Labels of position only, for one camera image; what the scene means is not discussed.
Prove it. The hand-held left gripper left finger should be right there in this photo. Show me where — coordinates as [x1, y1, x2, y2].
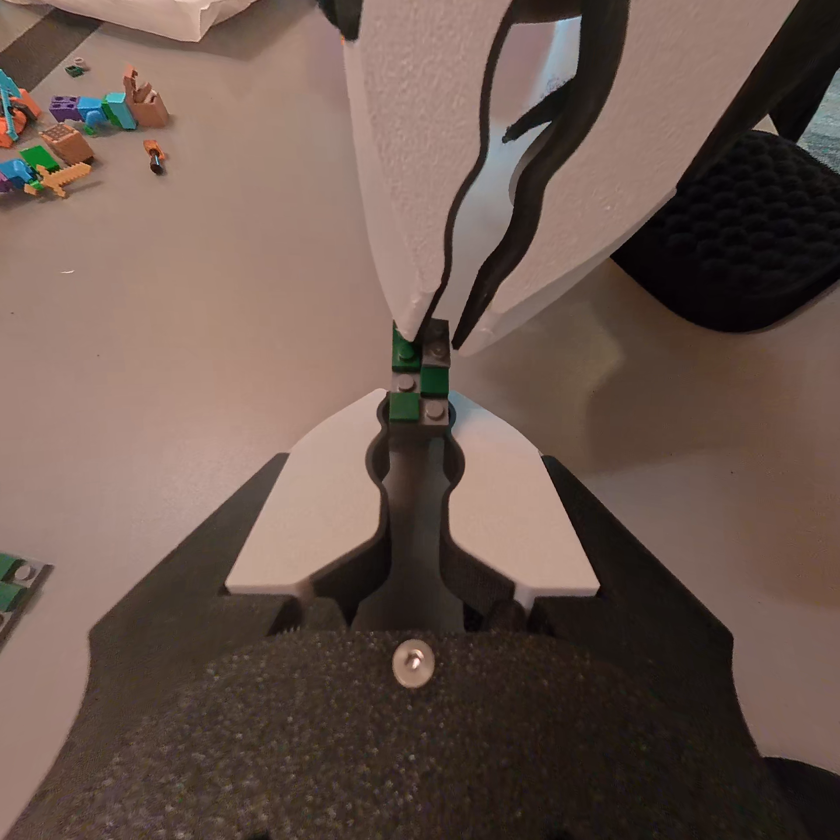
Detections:
[224, 392, 392, 594]

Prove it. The pile of colourful brick figures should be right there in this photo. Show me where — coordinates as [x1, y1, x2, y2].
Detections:
[0, 66, 172, 200]

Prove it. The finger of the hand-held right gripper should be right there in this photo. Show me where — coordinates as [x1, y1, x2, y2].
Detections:
[315, 0, 526, 345]
[451, 0, 804, 355]

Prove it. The small grey green brick assembly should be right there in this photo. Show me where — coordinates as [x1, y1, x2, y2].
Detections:
[388, 318, 458, 429]

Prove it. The grey green brick tower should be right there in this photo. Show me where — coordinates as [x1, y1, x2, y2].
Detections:
[0, 552, 53, 644]

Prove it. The white crumpled bag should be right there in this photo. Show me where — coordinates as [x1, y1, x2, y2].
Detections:
[53, 0, 250, 43]

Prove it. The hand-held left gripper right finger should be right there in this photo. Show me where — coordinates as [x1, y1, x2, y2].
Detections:
[444, 394, 602, 598]

